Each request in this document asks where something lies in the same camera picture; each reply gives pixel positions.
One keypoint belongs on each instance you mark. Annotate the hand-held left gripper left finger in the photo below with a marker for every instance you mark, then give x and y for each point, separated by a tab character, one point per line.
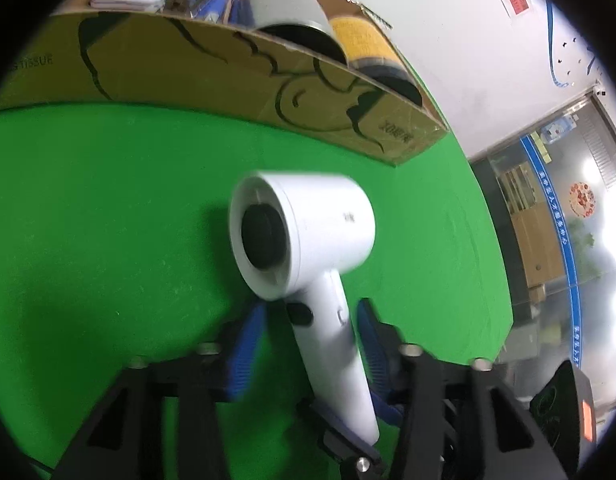
245	355

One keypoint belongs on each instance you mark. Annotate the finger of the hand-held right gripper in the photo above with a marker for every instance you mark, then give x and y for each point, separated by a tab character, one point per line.
338	432

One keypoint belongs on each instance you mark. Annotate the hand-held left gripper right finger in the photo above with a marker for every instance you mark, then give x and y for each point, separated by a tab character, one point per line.
375	350

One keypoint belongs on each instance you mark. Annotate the white hair dryer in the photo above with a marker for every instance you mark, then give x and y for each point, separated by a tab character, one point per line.
328	230

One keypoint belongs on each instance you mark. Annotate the large cardboard box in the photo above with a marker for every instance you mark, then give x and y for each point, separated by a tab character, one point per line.
187	70

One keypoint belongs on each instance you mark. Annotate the yellow and black can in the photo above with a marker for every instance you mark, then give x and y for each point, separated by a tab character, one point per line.
360	40

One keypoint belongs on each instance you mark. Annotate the colourful board game box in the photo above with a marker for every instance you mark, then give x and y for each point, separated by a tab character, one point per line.
217	4

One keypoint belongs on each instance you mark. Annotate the silver metal can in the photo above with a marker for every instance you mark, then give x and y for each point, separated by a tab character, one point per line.
283	0

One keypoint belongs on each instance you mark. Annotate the glass door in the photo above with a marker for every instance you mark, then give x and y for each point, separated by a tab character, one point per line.
563	240

